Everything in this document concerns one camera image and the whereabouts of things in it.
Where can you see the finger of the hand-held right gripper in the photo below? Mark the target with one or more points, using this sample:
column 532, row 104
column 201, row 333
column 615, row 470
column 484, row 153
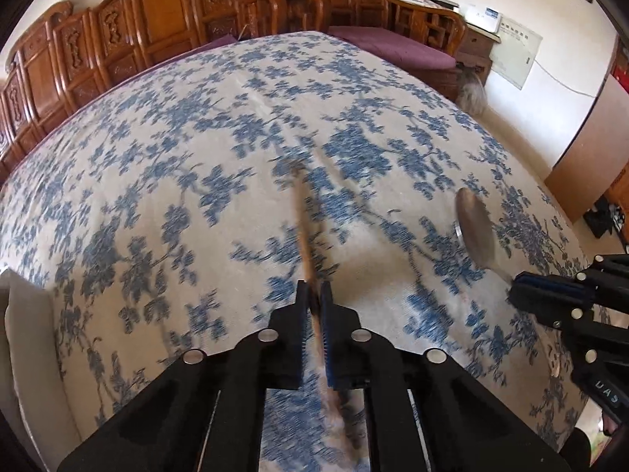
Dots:
column 545, row 307
column 550, row 282

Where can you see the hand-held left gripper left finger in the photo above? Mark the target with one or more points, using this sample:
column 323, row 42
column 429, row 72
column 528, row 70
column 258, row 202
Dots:
column 302, row 339

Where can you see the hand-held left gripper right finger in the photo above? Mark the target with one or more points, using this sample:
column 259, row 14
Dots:
column 330, row 344

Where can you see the metal spoon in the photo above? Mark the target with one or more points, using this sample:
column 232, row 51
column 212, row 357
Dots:
column 474, row 226

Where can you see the wooden chopstick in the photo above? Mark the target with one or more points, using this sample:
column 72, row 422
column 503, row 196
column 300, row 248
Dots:
column 304, row 236

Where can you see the white plastic tray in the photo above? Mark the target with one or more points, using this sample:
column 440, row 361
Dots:
column 29, row 354

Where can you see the black bag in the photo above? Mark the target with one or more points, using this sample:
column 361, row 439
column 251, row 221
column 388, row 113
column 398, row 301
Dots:
column 604, row 219

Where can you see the wooden door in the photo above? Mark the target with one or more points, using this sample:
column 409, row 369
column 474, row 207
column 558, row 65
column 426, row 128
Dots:
column 585, row 167

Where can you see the grey round object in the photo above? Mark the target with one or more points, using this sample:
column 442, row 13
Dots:
column 471, row 91

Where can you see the blue floral tablecloth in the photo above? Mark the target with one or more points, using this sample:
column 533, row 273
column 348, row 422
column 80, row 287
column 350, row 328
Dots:
column 196, row 157

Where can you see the red hanging decoration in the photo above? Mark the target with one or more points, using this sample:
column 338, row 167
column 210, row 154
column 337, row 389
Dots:
column 620, row 66

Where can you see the small wooden cabinet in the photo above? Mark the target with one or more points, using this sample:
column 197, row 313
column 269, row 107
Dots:
column 479, row 46

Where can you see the white box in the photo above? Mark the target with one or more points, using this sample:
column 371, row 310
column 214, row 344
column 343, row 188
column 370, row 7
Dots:
column 484, row 18

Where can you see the black flat box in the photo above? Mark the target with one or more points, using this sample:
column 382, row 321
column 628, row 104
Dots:
column 442, row 2

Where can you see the dark wooden side table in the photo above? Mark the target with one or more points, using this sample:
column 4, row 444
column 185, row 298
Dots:
column 304, row 7

